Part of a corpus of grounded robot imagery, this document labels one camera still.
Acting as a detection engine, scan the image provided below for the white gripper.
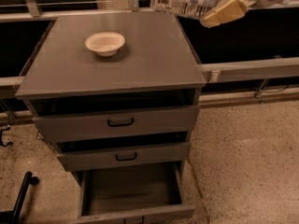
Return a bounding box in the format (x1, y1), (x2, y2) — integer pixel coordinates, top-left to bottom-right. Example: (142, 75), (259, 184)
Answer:
(199, 0), (284, 28)

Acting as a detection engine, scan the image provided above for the grey drawer cabinet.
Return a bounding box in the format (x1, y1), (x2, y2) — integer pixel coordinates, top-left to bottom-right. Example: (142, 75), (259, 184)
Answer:
(16, 12), (205, 172)

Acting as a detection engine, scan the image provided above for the grey middle drawer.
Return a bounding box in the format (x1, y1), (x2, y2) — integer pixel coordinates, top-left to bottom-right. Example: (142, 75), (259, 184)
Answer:
(58, 142), (191, 172)

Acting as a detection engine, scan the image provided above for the grey drawer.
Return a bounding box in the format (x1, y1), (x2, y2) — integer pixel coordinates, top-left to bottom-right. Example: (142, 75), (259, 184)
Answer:
(58, 142), (191, 172)
(34, 105), (199, 143)
(71, 162), (195, 224)

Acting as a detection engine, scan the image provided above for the grey top drawer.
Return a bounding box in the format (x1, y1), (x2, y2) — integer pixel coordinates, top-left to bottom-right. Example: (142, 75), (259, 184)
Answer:
(34, 105), (199, 143)

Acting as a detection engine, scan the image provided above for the grey bottom drawer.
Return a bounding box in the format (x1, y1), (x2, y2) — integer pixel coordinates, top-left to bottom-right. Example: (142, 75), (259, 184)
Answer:
(71, 162), (195, 224)

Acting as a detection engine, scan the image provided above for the white paper bowl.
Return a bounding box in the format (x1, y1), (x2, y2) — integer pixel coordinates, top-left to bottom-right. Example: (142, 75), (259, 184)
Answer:
(85, 32), (125, 57)

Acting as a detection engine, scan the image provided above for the black metal stand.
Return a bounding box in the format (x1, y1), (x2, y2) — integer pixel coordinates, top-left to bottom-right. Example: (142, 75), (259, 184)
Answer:
(0, 171), (39, 224)

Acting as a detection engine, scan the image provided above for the metal railing frame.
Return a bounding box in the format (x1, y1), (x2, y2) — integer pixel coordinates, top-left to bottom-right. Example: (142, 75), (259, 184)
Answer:
(0, 0), (299, 126)

